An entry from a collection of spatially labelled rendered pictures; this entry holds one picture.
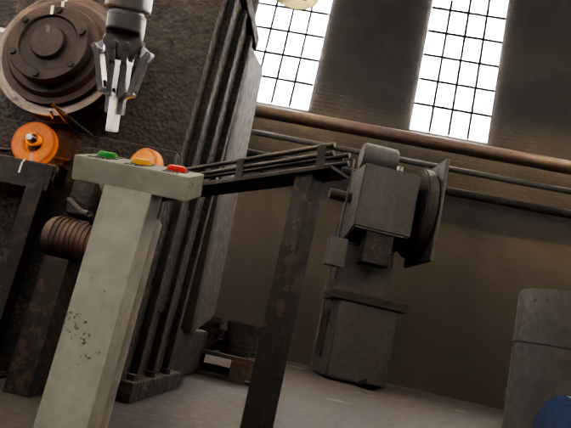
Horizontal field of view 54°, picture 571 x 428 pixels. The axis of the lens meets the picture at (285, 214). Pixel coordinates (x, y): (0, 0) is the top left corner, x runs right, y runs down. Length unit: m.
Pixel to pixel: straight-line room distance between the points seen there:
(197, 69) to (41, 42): 0.55
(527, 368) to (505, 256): 5.03
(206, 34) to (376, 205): 4.03
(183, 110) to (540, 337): 2.27
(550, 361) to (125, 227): 2.66
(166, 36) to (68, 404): 1.55
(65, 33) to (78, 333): 1.29
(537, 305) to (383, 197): 2.95
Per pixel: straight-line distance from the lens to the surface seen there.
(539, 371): 3.41
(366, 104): 8.64
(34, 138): 2.14
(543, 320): 3.43
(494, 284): 8.29
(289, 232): 1.26
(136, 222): 1.14
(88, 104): 2.12
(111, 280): 1.13
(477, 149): 7.86
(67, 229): 1.83
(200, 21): 2.33
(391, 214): 6.06
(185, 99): 2.19
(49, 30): 2.19
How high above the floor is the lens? 0.33
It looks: 12 degrees up
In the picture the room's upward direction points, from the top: 13 degrees clockwise
